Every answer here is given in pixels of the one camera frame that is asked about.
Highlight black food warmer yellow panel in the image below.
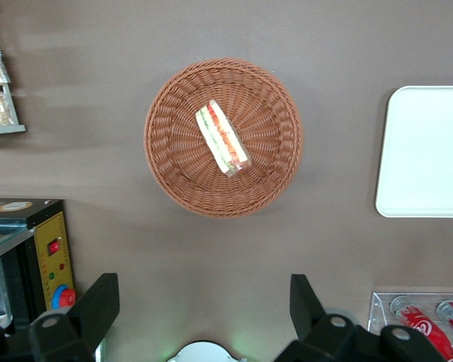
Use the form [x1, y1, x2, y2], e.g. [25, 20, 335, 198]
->
[0, 198, 76, 336]

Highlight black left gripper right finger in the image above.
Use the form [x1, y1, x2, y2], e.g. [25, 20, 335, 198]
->
[273, 274, 363, 362]

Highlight clear acrylic bottle rack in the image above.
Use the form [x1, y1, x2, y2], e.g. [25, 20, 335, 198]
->
[366, 291, 453, 362]

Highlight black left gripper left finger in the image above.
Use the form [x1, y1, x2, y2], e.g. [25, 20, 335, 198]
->
[29, 273, 121, 362]

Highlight round brown wicker basket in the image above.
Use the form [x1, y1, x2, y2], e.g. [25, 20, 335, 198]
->
[143, 57, 305, 219]

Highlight triangle sandwich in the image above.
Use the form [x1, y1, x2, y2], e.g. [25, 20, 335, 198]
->
[194, 99, 253, 179]

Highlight glass warmer cover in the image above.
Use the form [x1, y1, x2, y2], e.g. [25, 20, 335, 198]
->
[0, 220, 35, 265]

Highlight grey wire snack rack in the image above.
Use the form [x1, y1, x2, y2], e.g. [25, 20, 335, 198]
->
[0, 3, 26, 137]

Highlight beige plastic tray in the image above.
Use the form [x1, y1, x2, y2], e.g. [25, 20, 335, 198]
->
[374, 85, 453, 219]

